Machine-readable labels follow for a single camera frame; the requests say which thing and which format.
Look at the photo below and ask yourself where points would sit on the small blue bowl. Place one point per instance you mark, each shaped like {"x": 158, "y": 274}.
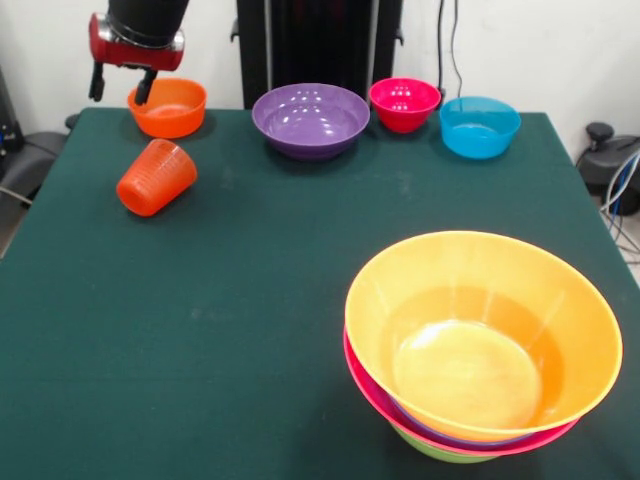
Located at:
{"x": 477, "y": 130}

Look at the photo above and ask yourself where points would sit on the small orange bowl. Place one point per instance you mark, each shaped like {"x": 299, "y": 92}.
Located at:
{"x": 175, "y": 110}

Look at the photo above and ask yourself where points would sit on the black electronics box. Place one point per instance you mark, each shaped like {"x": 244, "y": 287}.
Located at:
{"x": 10, "y": 115}

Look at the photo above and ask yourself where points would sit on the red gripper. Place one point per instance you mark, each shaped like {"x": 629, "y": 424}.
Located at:
{"x": 135, "y": 55}

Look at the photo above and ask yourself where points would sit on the large pink bowl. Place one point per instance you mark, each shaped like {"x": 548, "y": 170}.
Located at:
{"x": 370, "y": 395}

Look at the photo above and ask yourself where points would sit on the large orange bowl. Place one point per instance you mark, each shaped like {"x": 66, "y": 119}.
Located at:
{"x": 475, "y": 280}

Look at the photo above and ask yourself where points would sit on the orange-red plastic cup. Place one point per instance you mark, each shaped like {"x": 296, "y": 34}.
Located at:
{"x": 155, "y": 180}

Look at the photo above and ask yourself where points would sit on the small crimson bowl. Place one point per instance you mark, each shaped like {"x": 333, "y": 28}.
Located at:
{"x": 402, "y": 102}

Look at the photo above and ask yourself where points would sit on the medium green bowl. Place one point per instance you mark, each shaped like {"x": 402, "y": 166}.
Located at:
{"x": 435, "y": 452}

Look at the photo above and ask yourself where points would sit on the dark green tablecloth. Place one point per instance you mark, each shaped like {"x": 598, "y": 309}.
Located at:
{"x": 150, "y": 350}

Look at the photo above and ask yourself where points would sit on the purple bowl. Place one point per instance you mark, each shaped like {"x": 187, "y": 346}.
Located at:
{"x": 310, "y": 120}

